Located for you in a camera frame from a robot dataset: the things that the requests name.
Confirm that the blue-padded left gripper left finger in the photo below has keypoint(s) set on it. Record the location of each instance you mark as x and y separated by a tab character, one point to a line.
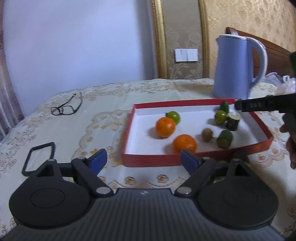
95	163

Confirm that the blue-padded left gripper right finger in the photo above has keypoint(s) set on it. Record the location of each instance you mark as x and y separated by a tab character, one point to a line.
192	162

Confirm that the large orange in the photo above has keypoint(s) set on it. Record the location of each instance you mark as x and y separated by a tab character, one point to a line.
184	142

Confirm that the brown longan fruit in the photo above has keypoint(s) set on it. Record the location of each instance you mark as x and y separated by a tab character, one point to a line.
207	135

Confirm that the green avocado-like fruit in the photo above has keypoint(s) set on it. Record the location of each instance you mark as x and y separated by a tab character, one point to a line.
224	106

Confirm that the person's right hand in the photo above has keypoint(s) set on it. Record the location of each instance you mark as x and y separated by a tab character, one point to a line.
290	146

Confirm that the plastic bag with nuts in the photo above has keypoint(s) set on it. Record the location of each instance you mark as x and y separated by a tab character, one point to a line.
287	87

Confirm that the cut green fruit in tray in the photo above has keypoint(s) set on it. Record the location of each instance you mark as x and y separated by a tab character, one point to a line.
225	139

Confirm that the wooden bed headboard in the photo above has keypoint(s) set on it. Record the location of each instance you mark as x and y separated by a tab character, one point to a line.
278	57

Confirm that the small orange in tray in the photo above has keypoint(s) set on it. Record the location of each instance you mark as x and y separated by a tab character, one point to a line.
165	127

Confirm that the red cardboard tray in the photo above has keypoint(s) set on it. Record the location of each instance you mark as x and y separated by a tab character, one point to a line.
142	147

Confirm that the blue electric kettle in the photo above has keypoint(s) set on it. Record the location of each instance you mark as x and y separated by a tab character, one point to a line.
234	68

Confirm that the black eyeglasses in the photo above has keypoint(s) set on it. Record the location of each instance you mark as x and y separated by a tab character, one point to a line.
66	108

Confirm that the pink curtain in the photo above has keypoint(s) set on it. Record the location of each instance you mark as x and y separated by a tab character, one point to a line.
11	113

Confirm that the black rectangular plastic frame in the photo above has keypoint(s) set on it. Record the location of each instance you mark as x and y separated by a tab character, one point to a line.
36	156

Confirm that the white wall switch panel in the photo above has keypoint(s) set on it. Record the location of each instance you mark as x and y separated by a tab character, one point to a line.
186	55

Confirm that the gold picture frame moulding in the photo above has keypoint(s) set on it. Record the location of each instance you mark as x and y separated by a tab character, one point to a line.
180	25

